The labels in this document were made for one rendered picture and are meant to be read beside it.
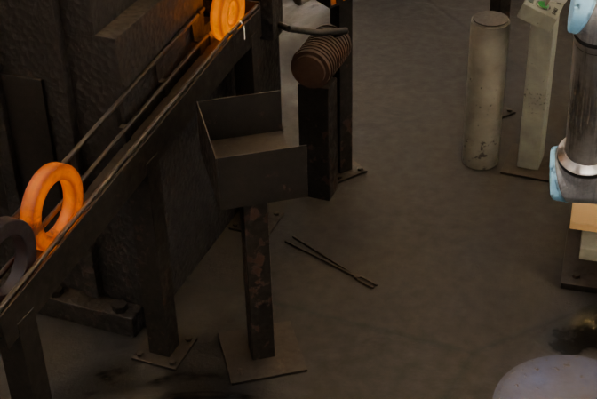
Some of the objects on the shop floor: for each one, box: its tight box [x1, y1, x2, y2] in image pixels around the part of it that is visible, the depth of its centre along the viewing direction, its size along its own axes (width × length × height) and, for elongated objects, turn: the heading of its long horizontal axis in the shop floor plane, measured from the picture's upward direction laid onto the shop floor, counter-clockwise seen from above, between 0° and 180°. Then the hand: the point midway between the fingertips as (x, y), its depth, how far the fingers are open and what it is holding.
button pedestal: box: [500, 0, 570, 182], centre depth 352 cm, size 16×24×62 cm, turn 161°
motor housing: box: [291, 23, 352, 201], centre depth 346 cm, size 13×22×54 cm, turn 161°
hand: (545, 0), depth 329 cm, fingers closed
